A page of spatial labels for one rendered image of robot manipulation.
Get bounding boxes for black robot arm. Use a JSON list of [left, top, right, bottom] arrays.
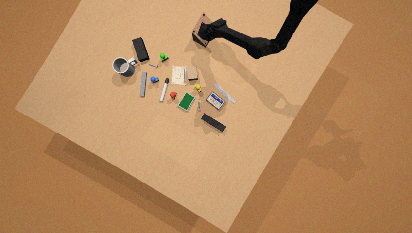
[[198, 0, 318, 59]]

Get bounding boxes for grey cup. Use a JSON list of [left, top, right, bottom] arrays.
[[112, 57, 138, 77]]

